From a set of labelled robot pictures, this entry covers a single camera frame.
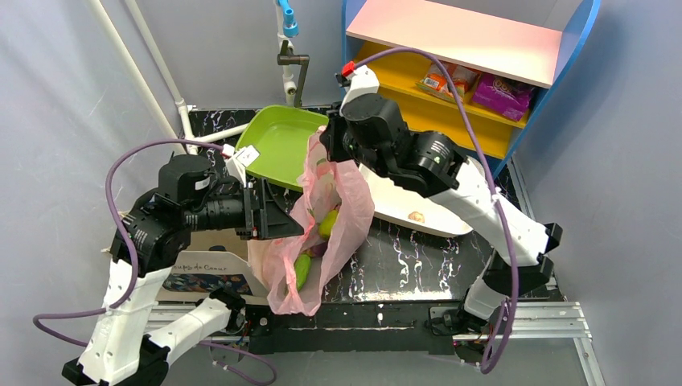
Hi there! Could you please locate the yellow-green pear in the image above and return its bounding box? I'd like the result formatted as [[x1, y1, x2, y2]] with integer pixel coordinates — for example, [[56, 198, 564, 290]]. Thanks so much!
[[318, 209, 339, 240]]

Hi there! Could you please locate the purple eggplant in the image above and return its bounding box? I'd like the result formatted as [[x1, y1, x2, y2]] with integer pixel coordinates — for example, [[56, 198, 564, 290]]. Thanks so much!
[[305, 242, 328, 258]]

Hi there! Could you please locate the pink plastic grocery bag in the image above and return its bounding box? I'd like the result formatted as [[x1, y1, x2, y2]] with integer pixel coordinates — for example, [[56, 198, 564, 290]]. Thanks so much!
[[247, 127, 375, 316]]

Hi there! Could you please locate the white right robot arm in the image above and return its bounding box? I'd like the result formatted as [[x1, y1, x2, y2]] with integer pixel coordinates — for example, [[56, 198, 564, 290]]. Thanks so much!
[[320, 93, 562, 333]]

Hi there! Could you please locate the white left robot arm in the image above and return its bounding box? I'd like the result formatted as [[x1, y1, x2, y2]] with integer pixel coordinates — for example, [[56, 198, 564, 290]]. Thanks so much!
[[62, 154, 303, 385]]

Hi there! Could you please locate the cream canvas tote bag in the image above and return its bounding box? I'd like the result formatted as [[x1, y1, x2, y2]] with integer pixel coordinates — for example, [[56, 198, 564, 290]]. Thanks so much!
[[101, 210, 270, 306]]

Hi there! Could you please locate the small beige food piece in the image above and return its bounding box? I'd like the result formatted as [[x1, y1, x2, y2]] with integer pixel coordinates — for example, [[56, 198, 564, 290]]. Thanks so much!
[[408, 211, 425, 224]]

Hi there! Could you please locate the green plastic tray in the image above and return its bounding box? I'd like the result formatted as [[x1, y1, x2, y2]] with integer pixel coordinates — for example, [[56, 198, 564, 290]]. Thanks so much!
[[236, 105, 328, 192]]

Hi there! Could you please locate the white plastic tray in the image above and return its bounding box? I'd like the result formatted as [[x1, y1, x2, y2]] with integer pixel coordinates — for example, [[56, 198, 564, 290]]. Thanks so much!
[[359, 165, 473, 237]]

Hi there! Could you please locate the orange snack packet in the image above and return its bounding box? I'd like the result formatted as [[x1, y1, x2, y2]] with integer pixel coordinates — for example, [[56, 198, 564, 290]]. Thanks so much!
[[415, 60, 483, 105]]

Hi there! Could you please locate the purple snack packet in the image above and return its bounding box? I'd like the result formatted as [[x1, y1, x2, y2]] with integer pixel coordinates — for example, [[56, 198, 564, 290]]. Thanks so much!
[[471, 73, 536, 121]]

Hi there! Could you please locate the blue yellow pink shelf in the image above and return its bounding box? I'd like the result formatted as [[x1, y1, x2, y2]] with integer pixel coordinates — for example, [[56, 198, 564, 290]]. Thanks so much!
[[342, 1, 600, 174]]

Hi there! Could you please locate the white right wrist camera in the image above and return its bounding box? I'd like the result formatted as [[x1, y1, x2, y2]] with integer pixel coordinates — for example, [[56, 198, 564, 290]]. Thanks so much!
[[335, 61, 380, 109]]

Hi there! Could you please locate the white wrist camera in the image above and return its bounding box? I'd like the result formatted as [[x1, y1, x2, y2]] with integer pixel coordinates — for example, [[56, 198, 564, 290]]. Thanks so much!
[[335, 61, 380, 109], [221, 145, 260, 187]]

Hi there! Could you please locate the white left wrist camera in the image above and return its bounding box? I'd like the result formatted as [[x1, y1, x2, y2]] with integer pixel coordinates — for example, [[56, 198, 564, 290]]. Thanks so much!
[[221, 145, 260, 187]]

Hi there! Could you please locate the metal faucet bracket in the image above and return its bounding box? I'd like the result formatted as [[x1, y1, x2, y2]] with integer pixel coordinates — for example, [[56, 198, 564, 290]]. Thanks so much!
[[277, 39, 310, 108]]

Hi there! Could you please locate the white pvc pipe frame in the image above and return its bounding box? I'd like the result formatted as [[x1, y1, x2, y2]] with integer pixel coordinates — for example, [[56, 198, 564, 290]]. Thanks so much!
[[86, 1, 247, 143]]

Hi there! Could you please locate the black metal base rail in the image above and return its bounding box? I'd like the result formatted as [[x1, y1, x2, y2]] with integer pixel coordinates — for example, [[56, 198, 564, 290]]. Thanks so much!
[[212, 298, 593, 368]]

